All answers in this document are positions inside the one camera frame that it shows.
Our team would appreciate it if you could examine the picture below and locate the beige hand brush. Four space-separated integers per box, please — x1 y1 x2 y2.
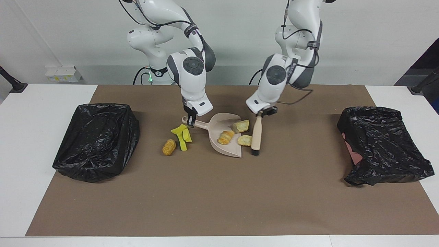
250 114 263 156

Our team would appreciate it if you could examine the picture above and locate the brown corn-shaped nugget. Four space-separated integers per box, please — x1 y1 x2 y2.
162 139 177 156

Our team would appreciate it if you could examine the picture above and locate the orange striped croissant toy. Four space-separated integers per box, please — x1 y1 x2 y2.
217 130 236 145

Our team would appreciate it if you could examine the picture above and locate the beige plastic dustpan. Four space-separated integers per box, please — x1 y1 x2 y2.
181 113 242 158

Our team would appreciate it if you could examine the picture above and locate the black trash bag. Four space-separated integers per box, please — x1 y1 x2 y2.
52 104 140 183
337 106 435 186

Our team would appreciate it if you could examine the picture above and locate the pink bin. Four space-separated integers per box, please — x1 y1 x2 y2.
342 132 364 165

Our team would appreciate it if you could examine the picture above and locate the brown table mat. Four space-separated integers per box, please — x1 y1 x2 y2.
26 85 439 237

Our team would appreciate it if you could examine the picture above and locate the black stand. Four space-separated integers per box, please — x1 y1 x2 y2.
0 65 28 94
411 67 439 95

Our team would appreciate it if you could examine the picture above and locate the dark background panel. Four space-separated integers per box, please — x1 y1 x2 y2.
394 37 439 86

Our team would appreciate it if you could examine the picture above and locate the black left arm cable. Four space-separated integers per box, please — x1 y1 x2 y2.
249 0 321 105

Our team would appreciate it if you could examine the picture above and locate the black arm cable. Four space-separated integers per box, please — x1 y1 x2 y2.
118 0 206 85
249 0 321 105

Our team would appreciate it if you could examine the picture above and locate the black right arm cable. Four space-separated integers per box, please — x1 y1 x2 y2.
118 0 206 85

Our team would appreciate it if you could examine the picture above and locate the white wall socket box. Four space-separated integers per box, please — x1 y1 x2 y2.
45 66 83 83

